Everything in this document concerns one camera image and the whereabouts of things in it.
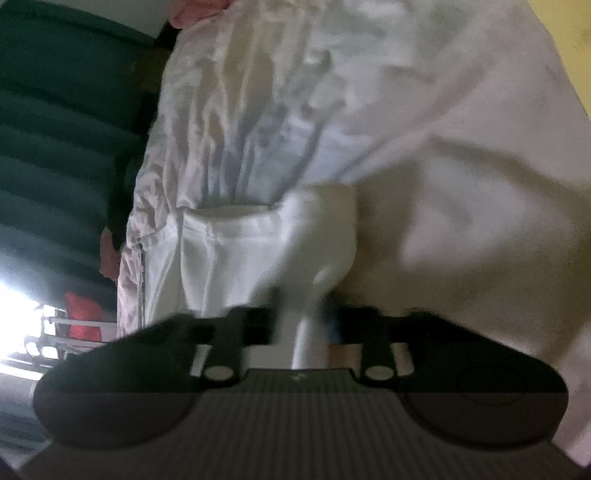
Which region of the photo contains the white zip-up jacket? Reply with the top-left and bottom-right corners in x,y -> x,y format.
115,184 -> 362,370

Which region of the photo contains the red laundry bag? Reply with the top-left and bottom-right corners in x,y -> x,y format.
65,292 -> 102,342

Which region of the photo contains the garment steamer stand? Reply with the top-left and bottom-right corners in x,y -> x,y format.
24,305 -> 117,363

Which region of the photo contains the pastel tie-dye bed duvet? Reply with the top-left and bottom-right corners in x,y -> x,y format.
115,0 -> 591,467

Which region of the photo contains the window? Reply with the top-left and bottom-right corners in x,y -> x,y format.
1,282 -> 57,381

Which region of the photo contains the dark teal right curtain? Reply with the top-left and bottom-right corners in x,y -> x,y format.
1,1 -> 166,311

